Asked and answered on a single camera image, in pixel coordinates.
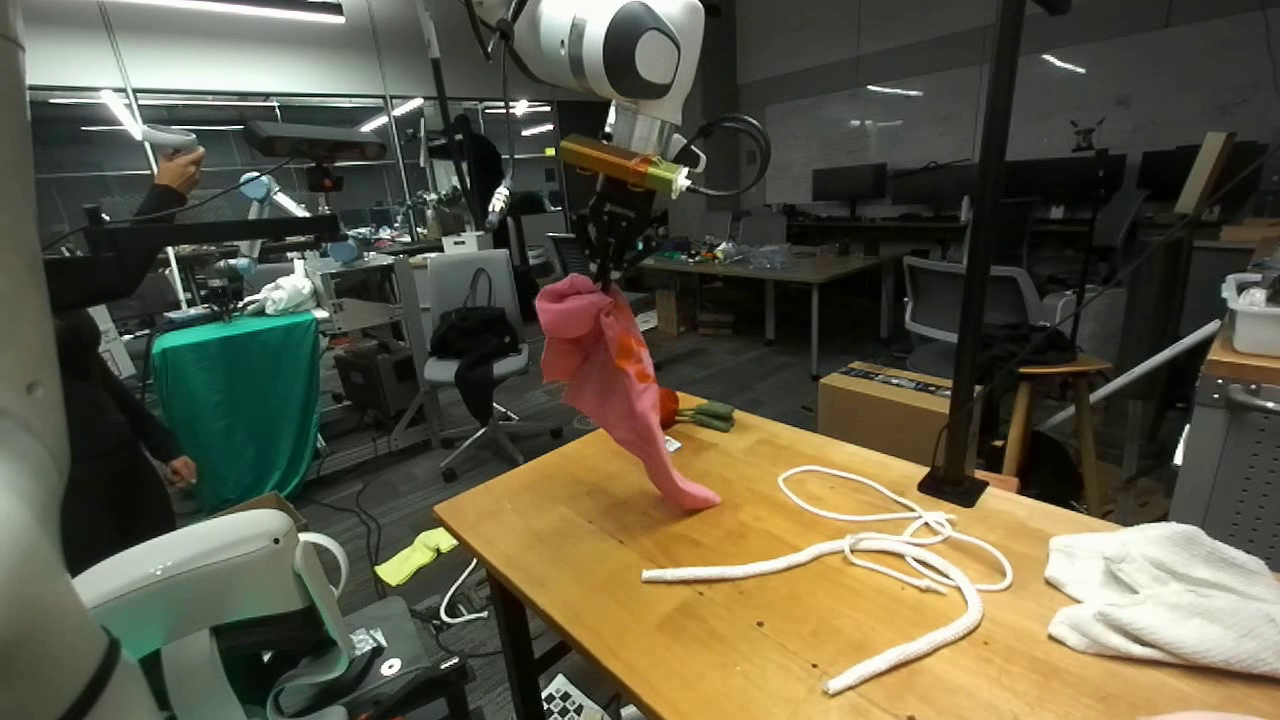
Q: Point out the black camera stand pole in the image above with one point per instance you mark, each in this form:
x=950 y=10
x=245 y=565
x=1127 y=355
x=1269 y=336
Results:
x=955 y=471

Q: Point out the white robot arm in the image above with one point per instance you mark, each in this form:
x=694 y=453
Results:
x=53 y=652

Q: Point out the pink cloth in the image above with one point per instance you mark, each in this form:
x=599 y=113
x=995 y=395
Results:
x=599 y=361

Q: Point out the red radish toy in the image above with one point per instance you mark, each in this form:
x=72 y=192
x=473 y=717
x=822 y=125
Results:
x=705 y=415

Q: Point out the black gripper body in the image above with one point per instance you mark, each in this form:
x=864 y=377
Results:
x=608 y=230

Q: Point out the yellow paper on floor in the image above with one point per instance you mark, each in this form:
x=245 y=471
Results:
x=430 y=547

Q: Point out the person in background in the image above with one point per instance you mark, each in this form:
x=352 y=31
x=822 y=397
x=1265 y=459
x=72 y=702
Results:
x=123 y=462

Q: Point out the wooden stool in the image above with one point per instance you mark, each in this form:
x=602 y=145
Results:
x=1050 y=446

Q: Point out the white cloth towel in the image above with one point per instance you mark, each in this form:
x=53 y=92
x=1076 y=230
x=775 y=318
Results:
x=1165 y=595

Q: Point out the cardboard box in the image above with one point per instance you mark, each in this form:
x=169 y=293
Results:
x=885 y=409

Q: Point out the white plastic bin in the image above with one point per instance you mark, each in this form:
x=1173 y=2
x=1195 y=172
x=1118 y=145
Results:
x=1254 y=305

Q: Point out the black office chair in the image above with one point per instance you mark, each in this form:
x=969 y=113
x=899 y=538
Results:
x=473 y=346

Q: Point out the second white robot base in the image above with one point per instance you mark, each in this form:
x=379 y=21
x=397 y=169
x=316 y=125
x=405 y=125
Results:
x=174 y=595

